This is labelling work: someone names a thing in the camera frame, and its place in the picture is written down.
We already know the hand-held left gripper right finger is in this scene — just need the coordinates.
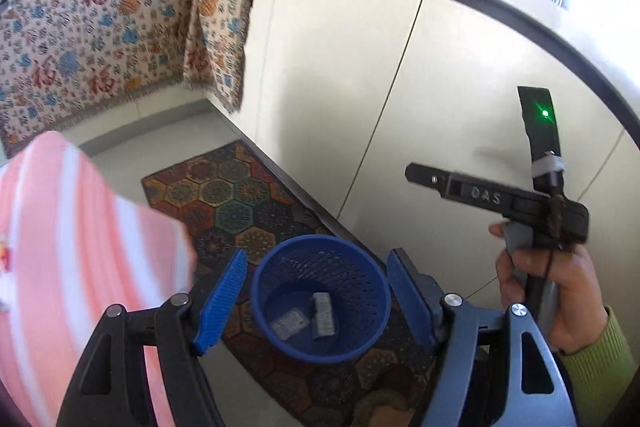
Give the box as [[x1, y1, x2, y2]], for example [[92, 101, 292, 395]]
[[386, 248, 578, 427]]

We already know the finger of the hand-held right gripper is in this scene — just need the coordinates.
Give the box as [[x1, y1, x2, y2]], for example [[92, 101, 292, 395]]
[[406, 163, 451, 198]]

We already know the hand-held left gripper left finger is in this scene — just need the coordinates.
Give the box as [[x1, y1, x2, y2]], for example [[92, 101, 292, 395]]
[[56, 249, 248, 427]]

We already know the blue mesh wastebasket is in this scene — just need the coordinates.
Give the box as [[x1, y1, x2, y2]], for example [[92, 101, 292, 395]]
[[250, 235, 392, 365]]

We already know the person's right hand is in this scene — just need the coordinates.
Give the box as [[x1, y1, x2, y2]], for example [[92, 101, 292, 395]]
[[489, 222, 608, 355]]

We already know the flat grey packet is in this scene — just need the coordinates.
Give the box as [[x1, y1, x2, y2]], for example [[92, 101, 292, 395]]
[[272, 308, 310, 339]]

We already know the grey wrapped block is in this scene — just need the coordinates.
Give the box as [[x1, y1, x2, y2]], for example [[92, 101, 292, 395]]
[[311, 292, 337, 340]]

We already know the brown slipper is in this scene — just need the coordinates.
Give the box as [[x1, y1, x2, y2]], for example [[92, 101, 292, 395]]
[[352, 364, 426, 427]]

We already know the hexagon patterned rug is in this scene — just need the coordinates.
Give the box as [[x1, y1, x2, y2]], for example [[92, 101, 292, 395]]
[[141, 139, 441, 427]]

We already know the white kitchen cabinet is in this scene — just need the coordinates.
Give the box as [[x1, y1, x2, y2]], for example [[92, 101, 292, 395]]
[[207, 0, 640, 308]]

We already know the pink striped tablecloth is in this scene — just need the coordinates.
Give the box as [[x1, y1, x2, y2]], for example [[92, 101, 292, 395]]
[[0, 131, 197, 427]]

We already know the large printed floral cloth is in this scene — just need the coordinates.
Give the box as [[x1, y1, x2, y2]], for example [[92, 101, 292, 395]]
[[0, 0, 201, 148]]

